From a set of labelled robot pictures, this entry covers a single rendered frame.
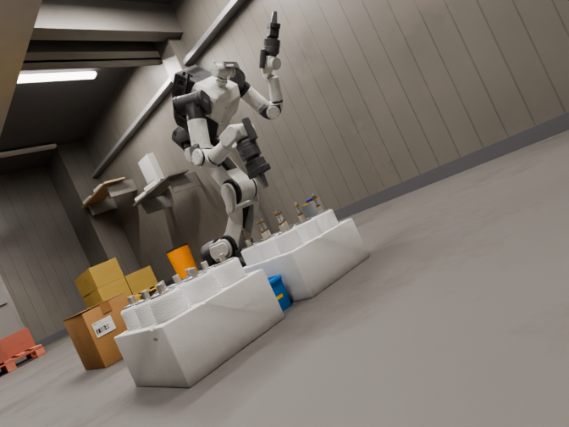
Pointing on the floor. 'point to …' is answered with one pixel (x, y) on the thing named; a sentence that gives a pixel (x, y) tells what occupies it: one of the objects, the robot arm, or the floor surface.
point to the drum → (181, 259)
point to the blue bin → (279, 291)
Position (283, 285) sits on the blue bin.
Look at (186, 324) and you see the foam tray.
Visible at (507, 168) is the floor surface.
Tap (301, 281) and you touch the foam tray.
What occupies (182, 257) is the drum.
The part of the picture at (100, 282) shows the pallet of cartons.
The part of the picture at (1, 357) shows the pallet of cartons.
